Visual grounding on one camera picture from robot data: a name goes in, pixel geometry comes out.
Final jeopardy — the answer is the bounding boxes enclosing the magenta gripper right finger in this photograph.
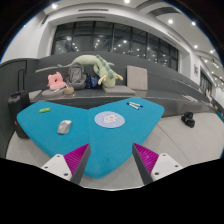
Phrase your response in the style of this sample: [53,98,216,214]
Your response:
[131,142,184,186]

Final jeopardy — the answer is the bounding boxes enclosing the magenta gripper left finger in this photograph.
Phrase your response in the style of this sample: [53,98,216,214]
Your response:
[41,143,92,186]

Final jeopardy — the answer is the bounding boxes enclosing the grey computer mouse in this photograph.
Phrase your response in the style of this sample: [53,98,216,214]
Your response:
[57,120,72,134]

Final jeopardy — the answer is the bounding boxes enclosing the round white mouse pad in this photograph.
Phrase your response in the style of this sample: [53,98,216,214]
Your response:
[94,111,125,128]

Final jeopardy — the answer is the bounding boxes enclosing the blue capped marker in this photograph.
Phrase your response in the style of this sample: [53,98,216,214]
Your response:
[129,102,143,108]

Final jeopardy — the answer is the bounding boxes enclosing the black capped marker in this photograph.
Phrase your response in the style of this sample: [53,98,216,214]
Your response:
[127,103,139,110]

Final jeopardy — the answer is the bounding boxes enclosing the black device on floor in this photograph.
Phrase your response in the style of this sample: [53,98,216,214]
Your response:
[181,112,195,128]

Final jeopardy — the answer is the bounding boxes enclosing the green highlighter marker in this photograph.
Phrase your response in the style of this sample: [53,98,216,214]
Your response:
[39,108,51,113]

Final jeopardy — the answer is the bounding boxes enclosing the small brown round object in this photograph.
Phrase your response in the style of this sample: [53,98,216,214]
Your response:
[64,87,75,95]

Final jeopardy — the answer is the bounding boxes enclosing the grey flat seat cushion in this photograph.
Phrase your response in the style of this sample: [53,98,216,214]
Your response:
[103,85,136,95]

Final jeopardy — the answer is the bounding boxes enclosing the dark blue bag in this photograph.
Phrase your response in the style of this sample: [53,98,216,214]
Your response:
[85,75,99,89]

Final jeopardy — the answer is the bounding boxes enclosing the pink plush toy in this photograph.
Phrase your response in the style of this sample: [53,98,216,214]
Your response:
[48,72,66,90]

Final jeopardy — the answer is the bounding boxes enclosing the grey upright cushion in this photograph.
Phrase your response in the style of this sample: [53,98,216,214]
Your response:
[127,65,148,90]

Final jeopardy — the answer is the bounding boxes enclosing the grey backpack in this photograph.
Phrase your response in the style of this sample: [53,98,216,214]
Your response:
[66,63,86,90]

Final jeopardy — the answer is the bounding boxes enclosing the green dragon plush toy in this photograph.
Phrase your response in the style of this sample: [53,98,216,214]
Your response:
[68,55,123,88]

